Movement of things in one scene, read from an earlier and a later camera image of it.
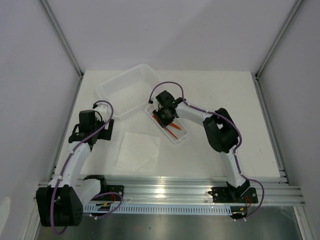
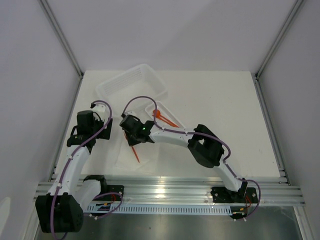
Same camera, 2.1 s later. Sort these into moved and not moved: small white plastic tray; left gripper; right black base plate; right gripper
Moved: right gripper
Not moved: right black base plate; small white plastic tray; left gripper
